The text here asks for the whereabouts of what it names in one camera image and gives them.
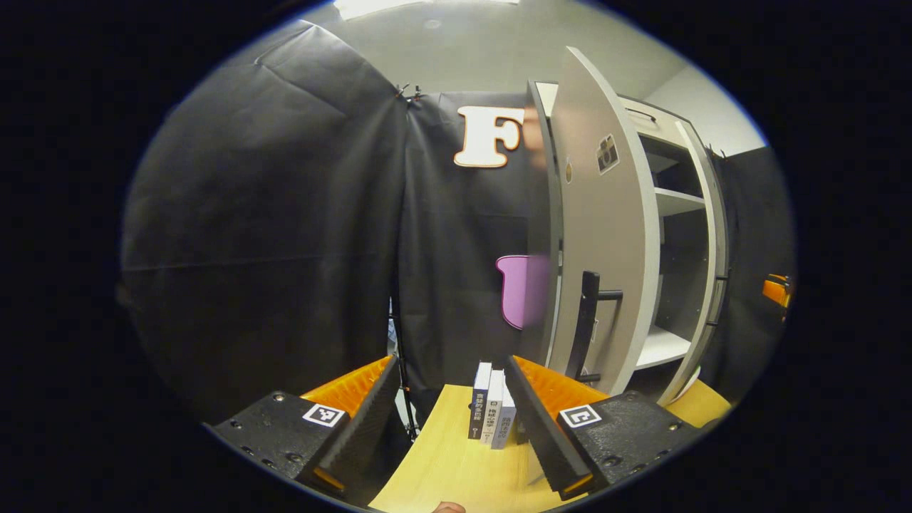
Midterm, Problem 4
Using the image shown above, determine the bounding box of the dark blue book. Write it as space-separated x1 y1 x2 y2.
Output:
468 361 494 440

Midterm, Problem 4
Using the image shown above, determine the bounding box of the black backdrop cloth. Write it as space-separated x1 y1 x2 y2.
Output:
118 20 795 428

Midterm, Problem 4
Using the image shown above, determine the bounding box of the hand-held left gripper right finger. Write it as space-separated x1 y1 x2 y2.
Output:
504 355 703 499

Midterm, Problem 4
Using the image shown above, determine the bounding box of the white cabinet door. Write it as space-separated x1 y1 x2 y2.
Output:
659 121 729 407
549 46 662 396

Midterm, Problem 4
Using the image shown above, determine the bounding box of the white book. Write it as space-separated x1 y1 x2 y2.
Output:
490 385 519 450

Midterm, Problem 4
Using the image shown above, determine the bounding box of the ceiling light panel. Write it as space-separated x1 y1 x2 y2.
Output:
333 0 521 21

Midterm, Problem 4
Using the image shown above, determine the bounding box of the grey book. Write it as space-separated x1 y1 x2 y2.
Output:
480 368 507 447

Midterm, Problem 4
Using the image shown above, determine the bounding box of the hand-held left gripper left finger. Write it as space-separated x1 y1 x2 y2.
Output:
203 354 401 498

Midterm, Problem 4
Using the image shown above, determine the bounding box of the white and grey cabinet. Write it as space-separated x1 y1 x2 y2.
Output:
526 81 727 400

